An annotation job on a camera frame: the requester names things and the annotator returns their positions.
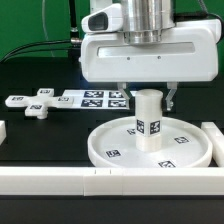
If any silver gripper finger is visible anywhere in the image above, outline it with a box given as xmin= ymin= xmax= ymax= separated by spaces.
xmin=165 ymin=82 xmax=178 ymax=111
xmin=117 ymin=82 xmax=133 ymax=109

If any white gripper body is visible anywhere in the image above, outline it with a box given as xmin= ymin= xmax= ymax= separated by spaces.
xmin=80 ymin=19 xmax=221 ymax=83

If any white round table top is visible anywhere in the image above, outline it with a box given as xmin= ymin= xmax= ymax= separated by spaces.
xmin=87 ymin=116 xmax=213 ymax=168

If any white cross-shaped table base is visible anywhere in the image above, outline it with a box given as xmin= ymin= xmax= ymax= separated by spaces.
xmin=5 ymin=88 xmax=74 ymax=119

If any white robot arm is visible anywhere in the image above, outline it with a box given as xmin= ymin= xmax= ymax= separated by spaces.
xmin=80 ymin=0 xmax=224 ymax=108

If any white marker sheet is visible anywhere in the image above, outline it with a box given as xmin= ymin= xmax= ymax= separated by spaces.
xmin=63 ymin=90 xmax=135 ymax=110

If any black cable with connector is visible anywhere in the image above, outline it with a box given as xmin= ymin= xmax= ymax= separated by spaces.
xmin=0 ymin=37 xmax=82 ymax=64

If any white right fence rail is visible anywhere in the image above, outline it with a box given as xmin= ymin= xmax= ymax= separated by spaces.
xmin=201 ymin=122 xmax=224 ymax=168

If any white fence rail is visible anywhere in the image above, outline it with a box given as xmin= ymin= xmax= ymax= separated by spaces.
xmin=0 ymin=167 xmax=224 ymax=196
xmin=201 ymin=122 xmax=224 ymax=168
xmin=0 ymin=121 xmax=6 ymax=145

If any black vertical cable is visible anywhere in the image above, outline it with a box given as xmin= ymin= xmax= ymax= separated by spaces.
xmin=68 ymin=0 xmax=80 ymax=38

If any white front fence rail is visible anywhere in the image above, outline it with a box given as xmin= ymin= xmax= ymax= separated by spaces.
xmin=0 ymin=167 xmax=224 ymax=196

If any thin white cable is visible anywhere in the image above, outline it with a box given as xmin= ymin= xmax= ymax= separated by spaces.
xmin=41 ymin=0 xmax=55 ymax=58

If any white left fence rail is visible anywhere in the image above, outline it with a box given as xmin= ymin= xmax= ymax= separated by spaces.
xmin=0 ymin=121 xmax=6 ymax=145

